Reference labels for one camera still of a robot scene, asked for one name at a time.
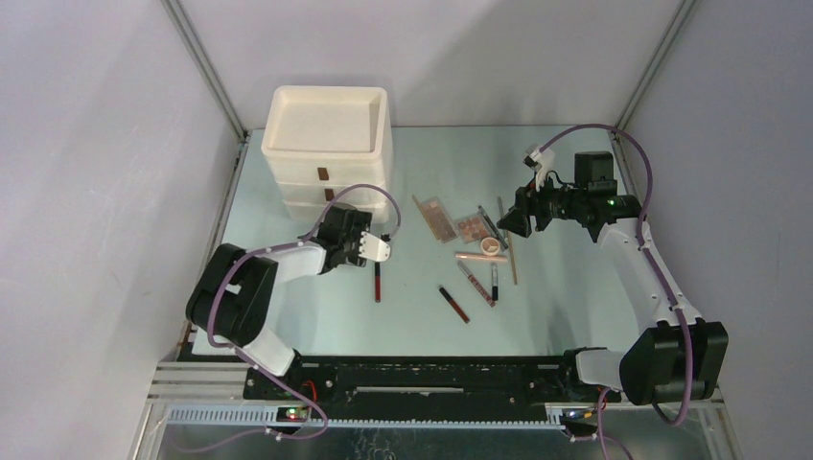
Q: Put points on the patterned silver eyeliner pen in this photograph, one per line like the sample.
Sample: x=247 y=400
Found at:
x=488 y=222

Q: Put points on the black patterned eyeliner pen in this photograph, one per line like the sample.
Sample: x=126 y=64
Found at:
x=494 y=230

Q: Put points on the round cream compact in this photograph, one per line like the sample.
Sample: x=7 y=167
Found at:
x=490 y=246

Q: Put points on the red lip gloss black cap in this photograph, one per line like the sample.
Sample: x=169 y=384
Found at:
x=377 y=283

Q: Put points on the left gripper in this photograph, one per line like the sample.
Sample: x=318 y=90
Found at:
x=360 y=223

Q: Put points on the white drawer organizer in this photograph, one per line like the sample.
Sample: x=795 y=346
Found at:
x=325 y=142

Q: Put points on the clear mascara tube black cap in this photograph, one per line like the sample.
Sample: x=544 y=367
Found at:
x=494 y=269

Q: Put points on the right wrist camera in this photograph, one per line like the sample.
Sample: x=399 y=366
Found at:
x=541 y=161

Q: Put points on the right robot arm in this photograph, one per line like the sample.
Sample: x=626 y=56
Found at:
x=678 y=355

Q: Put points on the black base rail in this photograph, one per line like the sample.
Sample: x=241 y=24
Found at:
x=447 y=389

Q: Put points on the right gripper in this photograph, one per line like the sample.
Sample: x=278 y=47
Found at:
x=527 y=199

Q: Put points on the long eyeshadow palette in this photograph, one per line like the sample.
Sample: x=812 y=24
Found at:
x=438 y=220

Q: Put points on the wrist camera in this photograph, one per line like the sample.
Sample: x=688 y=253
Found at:
x=373 y=248
x=541 y=161

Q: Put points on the red lettered lip gloss tube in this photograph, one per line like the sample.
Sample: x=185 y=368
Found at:
x=476 y=284

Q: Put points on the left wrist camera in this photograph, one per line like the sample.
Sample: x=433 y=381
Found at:
x=373 y=248

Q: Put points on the white bottom drawer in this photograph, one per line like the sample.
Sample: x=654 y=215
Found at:
x=310 y=212

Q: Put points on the aluminium frame rail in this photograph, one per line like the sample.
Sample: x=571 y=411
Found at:
x=187 y=32

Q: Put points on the small square blush palette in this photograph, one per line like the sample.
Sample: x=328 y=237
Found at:
x=472 y=228

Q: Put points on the dark red lip gloss tube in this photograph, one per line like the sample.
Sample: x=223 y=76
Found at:
x=454 y=305

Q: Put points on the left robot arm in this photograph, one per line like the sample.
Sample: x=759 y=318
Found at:
x=232 y=297

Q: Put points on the pink concealer tube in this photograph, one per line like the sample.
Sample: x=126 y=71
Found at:
x=475 y=257

